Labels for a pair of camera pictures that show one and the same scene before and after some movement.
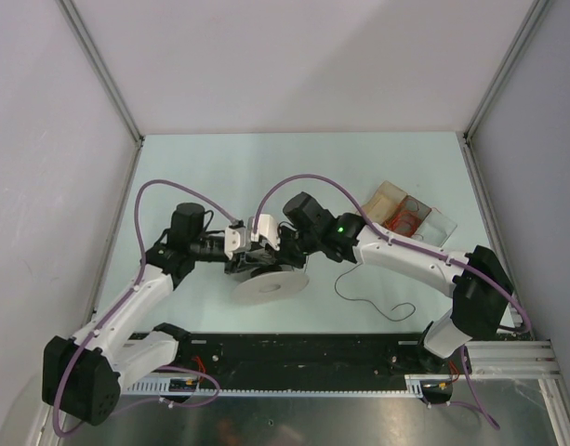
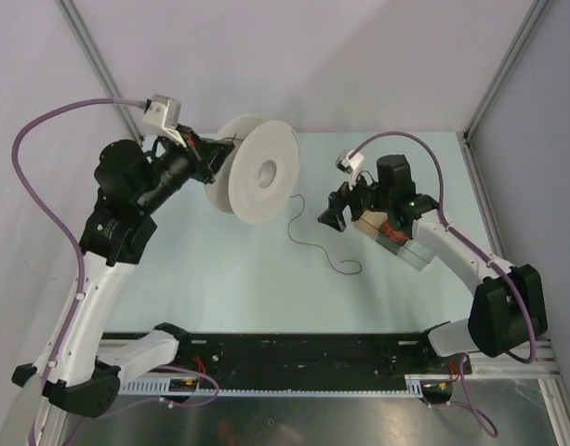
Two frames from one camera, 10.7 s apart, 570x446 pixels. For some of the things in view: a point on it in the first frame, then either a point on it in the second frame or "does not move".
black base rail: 386,356 does not move
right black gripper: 284,257 -> 334,216
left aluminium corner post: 102,68 does not move
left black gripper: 243,262 -> 209,154
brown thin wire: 395,320 -> 308,243
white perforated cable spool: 269,288 -> 257,180
